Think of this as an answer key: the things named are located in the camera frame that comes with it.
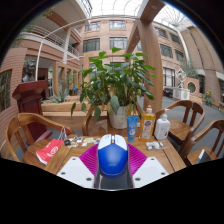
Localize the yellow flowering potted plant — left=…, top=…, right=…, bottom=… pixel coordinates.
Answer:
left=203, top=89, right=214, bottom=107

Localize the dark red wooden pedestal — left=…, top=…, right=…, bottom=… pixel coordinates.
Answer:
left=12, top=79, right=53, bottom=141

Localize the black notebook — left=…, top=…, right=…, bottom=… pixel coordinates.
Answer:
left=193, top=148, right=213, bottom=165

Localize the white pump bottle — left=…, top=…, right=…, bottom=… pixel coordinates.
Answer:
left=153, top=108, right=172, bottom=141

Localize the dark bust statue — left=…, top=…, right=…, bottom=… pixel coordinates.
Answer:
left=21, top=59, right=37, bottom=83

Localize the green plant in white pot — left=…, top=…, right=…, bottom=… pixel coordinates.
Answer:
left=70, top=47, right=157, bottom=130

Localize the dark parked car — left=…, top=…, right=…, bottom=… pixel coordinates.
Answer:
left=163, top=87, right=174, bottom=99

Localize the clear plastic packet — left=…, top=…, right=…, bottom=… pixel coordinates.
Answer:
left=145, top=140, right=165, bottom=151

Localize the red paper shopping bag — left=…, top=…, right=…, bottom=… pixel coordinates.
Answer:
left=35, top=126, right=69, bottom=166

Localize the blue and white computer mouse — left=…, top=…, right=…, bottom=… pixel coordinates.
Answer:
left=97, top=133, right=129, bottom=179

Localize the white statue on plinth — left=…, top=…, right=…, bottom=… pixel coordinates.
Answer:
left=172, top=68, right=191, bottom=101

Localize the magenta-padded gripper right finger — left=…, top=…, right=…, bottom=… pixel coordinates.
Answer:
left=127, top=143, right=169, bottom=189

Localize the pale yellow card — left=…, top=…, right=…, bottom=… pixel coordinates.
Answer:
left=83, top=137, right=96, bottom=145

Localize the spiky green plant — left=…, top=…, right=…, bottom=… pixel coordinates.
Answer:
left=48, top=84, right=73, bottom=104

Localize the wooden armchair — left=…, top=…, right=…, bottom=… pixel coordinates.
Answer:
left=82, top=101, right=144, bottom=137
left=179, top=119, right=224, bottom=167
left=0, top=112, right=75, bottom=170
left=154, top=99, right=206, bottom=148

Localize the blue squeeze tube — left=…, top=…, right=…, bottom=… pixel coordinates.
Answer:
left=126, top=115, right=139, bottom=143

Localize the yellow liquid soap bottle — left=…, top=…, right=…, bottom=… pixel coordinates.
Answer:
left=138, top=105, right=157, bottom=143

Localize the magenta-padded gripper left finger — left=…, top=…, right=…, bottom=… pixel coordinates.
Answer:
left=56, top=143, right=101, bottom=190

